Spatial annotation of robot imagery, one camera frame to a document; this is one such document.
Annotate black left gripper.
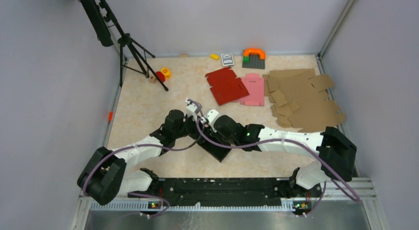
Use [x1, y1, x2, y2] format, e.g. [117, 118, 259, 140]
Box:
[173, 113, 210, 140]

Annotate black corrugated paper box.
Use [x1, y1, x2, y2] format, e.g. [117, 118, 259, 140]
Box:
[197, 137, 231, 163]

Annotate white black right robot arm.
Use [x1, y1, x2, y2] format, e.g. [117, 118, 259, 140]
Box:
[197, 110, 357, 196]

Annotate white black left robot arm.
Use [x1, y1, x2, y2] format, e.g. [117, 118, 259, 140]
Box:
[77, 110, 200, 205]

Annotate playing card deck box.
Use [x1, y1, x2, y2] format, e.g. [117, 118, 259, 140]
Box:
[220, 53, 235, 67]

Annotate red flat cardboard sheet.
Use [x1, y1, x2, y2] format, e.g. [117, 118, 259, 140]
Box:
[205, 67, 250, 106]

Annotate red yellow toy spool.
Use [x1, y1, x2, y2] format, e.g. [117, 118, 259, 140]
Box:
[156, 67, 171, 83]

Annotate pink flat cardboard sheet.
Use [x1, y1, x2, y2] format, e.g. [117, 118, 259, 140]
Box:
[239, 73, 265, 106]

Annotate grey building baseplate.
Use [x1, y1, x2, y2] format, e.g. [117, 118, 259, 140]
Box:
[242, 55, 265, 69]

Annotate yellow small block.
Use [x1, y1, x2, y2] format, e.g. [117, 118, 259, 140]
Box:
[210, 53, 219, 60]

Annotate brown flat cardboard sheets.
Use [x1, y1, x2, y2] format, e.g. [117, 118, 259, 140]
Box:
[263, 68, 346, 133]

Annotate orange arch toy block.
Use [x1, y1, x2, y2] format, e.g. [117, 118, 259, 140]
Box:
[243, 48, 266, 60]

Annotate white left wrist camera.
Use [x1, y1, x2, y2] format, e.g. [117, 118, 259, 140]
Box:
[185, 98, 202, 122]

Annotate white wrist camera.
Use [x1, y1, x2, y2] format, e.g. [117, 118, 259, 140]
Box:
[185, 98, 202, 122]
[204, 109, 221, 132]

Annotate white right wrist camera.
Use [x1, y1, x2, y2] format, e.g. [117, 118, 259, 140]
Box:
[204, 109, 221, 132]

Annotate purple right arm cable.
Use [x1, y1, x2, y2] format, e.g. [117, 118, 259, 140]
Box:
[196, 118, 361, 218]

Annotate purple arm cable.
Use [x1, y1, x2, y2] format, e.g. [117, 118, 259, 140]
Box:
[196, 118, 361, 218]
[82, 99, 205, 219]

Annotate orange clip on frame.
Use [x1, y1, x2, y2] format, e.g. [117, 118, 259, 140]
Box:
[108, 111, 113, 122]

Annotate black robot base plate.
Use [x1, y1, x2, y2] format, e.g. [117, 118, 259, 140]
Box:
[144, 178, 321, 207]

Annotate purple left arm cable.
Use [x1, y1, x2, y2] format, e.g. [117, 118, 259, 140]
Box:
[82, 99, 205, 219]

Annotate black camera tripod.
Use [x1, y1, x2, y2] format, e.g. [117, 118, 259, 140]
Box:
[77, 0, 169, 92]

